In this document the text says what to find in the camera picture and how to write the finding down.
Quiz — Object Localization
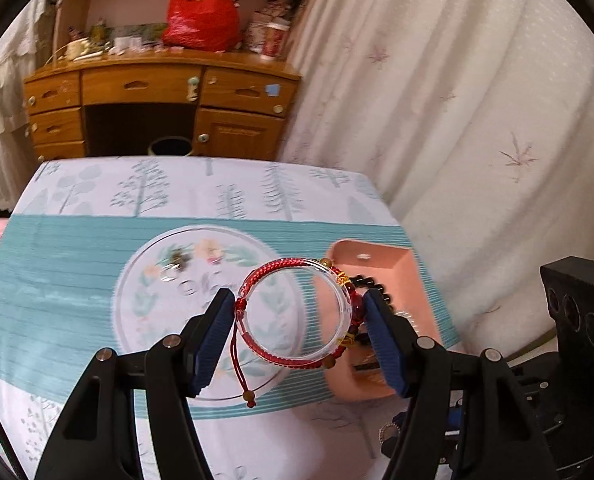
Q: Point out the dark trash bin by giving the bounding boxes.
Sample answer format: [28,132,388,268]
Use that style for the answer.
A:
[148,136,194,157]

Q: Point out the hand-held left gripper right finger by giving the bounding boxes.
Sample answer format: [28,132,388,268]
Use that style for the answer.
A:
[362,290,560,480]

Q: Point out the red woven cord bracelet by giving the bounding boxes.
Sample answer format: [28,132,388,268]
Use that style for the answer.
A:
[229,256,365,408]

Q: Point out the cream leaf print curtain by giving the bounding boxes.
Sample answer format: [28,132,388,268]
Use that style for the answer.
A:
[277,0,594,361]

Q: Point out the red plastic bag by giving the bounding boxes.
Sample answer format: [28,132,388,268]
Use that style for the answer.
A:
[162,0,242,53]

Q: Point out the tree print tablecloth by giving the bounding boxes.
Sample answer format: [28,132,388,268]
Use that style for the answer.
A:
[0,155,465,480]

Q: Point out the wooden desk with drawers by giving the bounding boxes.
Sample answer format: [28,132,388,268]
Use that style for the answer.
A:
[23,50,302,163]

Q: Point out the clear glass bangle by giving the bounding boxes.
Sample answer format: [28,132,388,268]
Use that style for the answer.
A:
[237,265,355,361]

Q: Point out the small dark earring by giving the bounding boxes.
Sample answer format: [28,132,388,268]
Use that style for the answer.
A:
[164,247,194,271]

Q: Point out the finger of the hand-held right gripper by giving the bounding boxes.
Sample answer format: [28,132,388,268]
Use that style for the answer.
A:
[444,397,466,480]
[378,407,412,461]

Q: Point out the patterned paper cup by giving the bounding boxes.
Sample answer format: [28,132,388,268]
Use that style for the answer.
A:
[261,19,292,58]

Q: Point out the wooden desk hutch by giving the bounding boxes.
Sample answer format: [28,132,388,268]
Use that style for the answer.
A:
[52,0,322,56]

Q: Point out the black bead bracelet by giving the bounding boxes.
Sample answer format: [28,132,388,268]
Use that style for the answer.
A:
[349,272,392,306]

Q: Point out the pink plastic tray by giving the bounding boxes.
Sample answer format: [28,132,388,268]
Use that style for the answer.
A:
[313,240,460,401]

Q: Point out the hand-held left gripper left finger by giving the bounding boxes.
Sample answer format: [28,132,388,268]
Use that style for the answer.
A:
[33,287,238,480]

